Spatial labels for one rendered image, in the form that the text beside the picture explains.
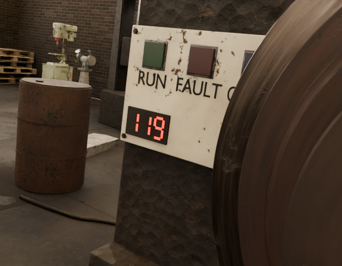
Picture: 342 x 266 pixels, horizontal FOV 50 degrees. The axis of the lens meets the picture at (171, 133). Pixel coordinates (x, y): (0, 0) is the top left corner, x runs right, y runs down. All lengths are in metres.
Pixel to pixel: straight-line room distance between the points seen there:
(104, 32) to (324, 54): 8.87
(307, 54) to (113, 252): 0.47
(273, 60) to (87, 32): 9.23
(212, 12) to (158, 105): 0.15
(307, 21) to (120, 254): 0.47
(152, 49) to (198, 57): 0.08
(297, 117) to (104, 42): 8.83
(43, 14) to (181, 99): 10.43
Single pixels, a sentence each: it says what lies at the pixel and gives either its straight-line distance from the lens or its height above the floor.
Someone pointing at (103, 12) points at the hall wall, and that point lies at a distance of 9.20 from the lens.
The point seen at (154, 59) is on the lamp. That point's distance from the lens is 0.54.
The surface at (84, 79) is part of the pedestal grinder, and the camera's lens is 8.93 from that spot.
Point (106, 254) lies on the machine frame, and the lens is 0.64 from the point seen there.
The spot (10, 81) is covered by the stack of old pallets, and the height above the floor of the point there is 0.06.
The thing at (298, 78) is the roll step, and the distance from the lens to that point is 0.30.
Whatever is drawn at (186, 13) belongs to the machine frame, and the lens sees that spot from 0.55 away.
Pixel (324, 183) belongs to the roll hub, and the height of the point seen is 1.14.
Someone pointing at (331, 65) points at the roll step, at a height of 1.21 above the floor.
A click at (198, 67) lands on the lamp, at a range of 0.50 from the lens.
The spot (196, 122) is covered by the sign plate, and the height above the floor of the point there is 1.12.
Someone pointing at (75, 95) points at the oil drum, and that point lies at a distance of 2.99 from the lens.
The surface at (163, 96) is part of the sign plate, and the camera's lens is 0.54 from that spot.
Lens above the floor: 1.20
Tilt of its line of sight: 11 degrees down
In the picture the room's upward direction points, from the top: 8 degrees clockwise
